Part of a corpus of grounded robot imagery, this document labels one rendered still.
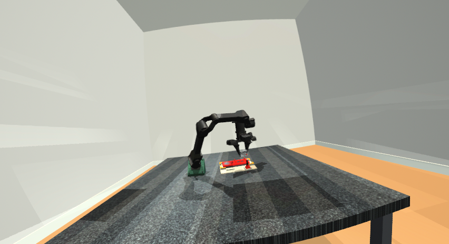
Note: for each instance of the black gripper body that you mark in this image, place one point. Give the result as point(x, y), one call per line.
point(235, 142)

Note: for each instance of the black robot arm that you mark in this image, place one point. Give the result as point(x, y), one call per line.
point(241, 120)

